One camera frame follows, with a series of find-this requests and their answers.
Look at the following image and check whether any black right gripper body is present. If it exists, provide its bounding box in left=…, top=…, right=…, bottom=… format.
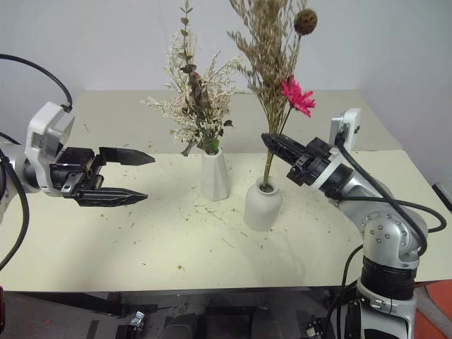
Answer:
left=286, top=138, right=335, bottom=187

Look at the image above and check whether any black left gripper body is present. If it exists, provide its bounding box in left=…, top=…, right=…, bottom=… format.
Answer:
left=49, top=147, right=105, bottom=199

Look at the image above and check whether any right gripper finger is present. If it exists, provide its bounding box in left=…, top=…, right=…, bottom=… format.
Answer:
left=261, top=133, right=305, bottom=166
left=278, top=134, right=310, bottom=153

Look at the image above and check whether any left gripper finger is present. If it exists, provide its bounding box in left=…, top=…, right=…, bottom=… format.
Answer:
left=74, top=187, right=150, bottom=208
left=97, top=145, right=157, bottom=167

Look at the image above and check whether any brown grass bouquet pink flower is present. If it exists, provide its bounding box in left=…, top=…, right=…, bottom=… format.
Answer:
left=227, top=0, right=319, bottom=189

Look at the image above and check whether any white dried flower bouquet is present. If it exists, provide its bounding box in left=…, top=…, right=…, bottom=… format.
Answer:
left=140, top=0, right=249, bottom=158

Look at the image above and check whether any round white vase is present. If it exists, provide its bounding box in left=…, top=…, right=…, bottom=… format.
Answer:
left=244, top=176, right=285, bottom=233

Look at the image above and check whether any faceted tall white vase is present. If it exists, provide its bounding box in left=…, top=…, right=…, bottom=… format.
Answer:
left=200, top=148, right=231, bottom=203

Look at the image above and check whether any dark rounded shape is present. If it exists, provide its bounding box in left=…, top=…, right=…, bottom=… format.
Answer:
left=164, top=313, right=201, bottom=339

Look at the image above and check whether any orange floor mat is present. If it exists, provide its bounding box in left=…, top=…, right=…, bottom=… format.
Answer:
left=412, top=280, right=452, bottom=339

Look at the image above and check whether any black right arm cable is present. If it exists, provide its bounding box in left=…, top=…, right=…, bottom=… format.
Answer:
left=331, top=129, right=447, bottom=259
left=324, top=244, right=365, bottom=339

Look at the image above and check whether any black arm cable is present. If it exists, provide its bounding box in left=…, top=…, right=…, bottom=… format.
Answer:
left=0, top=147, right=30, bottom=272
left=324, top=244, right=365, bottom=339
left=331, top=129, right=447, bottom=259
left=0, top=53, right=74, bottom=112

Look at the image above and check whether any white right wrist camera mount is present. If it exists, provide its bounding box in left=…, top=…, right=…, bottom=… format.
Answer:
left=315, top=108, right=362, bottom=194

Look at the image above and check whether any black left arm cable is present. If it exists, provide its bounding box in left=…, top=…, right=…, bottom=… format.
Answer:
left=0, top=147, right=30, bottom=272
left=0, top=53, right=74, bottom=112

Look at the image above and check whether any black table frame bar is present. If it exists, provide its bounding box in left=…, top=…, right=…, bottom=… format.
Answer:
left=2, top=287, right=130, bottom=318

